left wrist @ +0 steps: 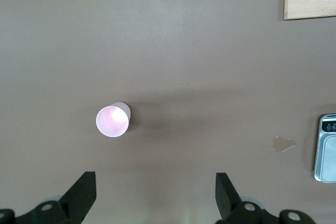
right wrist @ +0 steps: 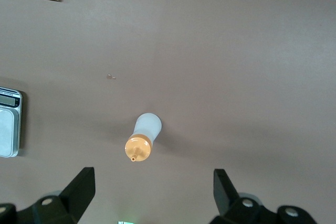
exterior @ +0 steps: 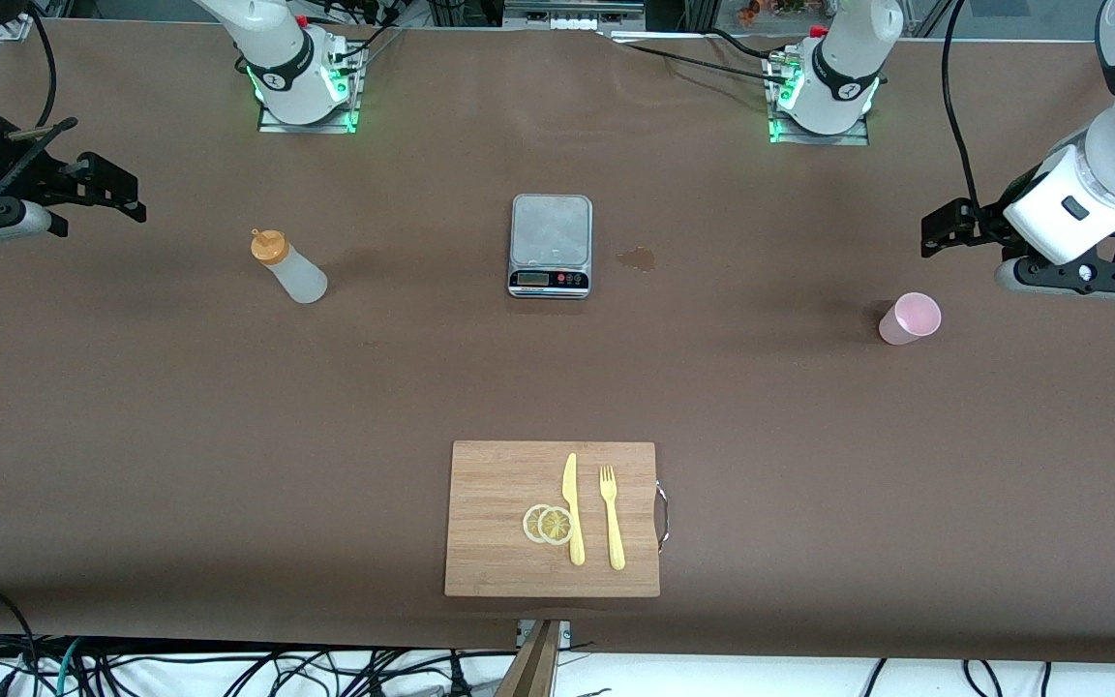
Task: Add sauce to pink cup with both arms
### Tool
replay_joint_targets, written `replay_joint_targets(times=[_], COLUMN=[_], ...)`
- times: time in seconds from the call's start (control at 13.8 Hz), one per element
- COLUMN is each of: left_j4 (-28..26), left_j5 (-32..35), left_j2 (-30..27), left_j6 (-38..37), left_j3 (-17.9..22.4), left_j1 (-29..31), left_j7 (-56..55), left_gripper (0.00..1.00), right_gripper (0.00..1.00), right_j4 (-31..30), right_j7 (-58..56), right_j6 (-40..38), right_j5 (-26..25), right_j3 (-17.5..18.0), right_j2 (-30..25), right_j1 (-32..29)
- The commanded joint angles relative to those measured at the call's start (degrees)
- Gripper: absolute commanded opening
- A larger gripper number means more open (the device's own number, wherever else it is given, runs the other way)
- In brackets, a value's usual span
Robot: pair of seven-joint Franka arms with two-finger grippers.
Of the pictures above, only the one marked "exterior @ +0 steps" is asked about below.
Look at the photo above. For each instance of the brown table cover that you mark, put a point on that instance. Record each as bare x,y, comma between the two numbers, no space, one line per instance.
228,436

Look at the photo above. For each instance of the clear sauce bottle orange cap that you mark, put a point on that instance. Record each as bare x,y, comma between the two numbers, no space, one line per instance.
296,276

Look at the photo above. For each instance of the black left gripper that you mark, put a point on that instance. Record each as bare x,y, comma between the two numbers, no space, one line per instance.
987,224

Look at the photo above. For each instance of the white power strip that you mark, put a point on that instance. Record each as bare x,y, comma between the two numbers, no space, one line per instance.
572,21

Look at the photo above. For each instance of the yellow plastic knife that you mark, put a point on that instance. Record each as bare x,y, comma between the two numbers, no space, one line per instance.
574,523

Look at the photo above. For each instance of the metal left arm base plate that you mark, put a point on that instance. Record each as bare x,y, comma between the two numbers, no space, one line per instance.
848,138

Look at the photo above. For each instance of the yellow plastic fork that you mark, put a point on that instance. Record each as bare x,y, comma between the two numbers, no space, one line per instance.
614,532

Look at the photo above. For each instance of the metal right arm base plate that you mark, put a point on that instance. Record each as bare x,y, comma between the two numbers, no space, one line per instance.
316,126

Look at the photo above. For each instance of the small metal bracket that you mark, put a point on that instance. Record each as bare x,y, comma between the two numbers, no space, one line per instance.
565,634

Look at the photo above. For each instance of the pink plastic cup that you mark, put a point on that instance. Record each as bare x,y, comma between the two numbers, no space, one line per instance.
909,321

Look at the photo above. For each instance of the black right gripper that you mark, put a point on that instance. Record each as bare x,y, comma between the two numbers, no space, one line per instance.
27,174

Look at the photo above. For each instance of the wooden beam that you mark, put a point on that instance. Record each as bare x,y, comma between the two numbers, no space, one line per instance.
533,668

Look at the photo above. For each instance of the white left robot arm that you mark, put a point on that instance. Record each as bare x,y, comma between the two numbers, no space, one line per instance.
848,58

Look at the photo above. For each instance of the lemon slice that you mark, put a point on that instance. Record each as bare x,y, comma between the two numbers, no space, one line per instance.
556,526
529,524

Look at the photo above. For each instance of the silver digital kitchen scale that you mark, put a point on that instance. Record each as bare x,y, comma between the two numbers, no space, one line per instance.
550,232

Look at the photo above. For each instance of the metal table corner bracket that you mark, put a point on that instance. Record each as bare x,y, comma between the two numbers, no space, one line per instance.
14,27

